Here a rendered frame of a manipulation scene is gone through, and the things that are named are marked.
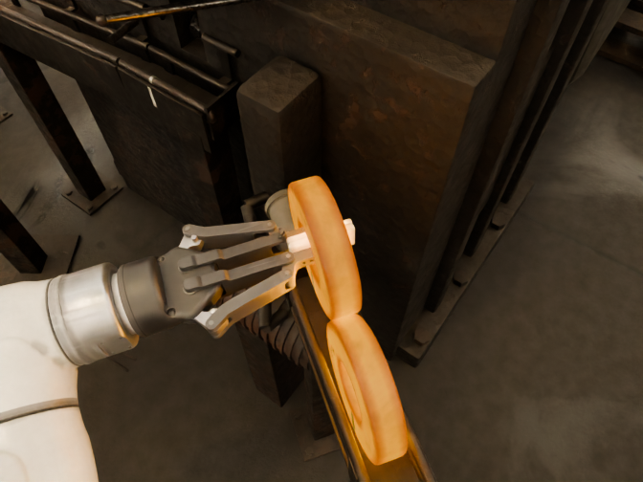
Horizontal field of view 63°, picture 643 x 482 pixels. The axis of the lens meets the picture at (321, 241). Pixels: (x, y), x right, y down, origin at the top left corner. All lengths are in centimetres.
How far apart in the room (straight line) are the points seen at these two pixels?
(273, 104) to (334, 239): 27
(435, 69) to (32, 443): 55
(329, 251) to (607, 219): 137
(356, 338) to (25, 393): 30
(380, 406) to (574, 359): 103
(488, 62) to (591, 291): 104
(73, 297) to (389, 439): 32
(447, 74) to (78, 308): 46
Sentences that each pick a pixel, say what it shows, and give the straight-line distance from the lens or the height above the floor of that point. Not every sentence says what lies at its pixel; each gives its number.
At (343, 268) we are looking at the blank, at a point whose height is 84.
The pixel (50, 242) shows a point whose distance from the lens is 169.
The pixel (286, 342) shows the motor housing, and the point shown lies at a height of 50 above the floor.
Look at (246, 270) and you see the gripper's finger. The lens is 53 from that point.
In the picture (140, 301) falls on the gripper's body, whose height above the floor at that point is 83.
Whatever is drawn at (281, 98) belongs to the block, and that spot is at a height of 80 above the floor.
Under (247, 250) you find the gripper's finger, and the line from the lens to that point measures 54.
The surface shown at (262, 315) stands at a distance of 79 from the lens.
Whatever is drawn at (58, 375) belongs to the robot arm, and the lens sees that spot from 55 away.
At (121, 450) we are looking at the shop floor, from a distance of 137.
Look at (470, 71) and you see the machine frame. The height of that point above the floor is 87.
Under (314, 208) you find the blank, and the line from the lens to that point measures 50.
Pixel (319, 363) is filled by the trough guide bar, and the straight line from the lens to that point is 62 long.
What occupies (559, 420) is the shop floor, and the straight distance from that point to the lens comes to 143.
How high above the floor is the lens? 127
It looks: 57 degrees down
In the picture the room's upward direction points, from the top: straight up
